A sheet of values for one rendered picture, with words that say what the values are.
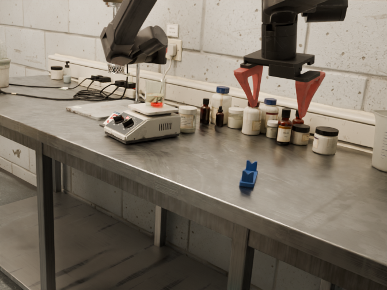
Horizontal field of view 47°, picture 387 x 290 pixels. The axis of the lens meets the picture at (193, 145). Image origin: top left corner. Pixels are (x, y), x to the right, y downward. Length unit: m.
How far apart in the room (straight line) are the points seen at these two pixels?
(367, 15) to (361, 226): 0.75
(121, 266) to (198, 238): 0.35
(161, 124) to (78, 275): 0.83
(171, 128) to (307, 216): 0.59
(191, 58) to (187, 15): 0.17
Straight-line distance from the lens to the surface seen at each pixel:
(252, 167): 1.10
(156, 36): 1.14
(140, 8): 0.99
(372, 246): 0.86
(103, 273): 1.91
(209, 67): 1.77
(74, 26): 2.42
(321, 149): 1.34
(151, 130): 1.31
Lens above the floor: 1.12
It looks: 17 degrees down
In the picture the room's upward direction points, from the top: 4 degrees clockwise
